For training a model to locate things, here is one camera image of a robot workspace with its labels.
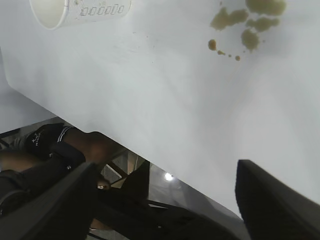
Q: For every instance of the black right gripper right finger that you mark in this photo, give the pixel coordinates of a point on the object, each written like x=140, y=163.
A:
x=275, y=210

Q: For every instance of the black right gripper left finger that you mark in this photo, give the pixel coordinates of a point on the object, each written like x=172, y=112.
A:
x=50, y=210

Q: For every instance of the white paper coffee cup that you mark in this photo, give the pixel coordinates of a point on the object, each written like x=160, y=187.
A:
x=75, y=12

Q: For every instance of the seated person in black shorts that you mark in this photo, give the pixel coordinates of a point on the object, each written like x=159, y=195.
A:
x=45, y=140

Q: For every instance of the brown coffee spill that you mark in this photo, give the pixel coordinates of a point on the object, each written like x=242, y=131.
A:
x=230, y=16

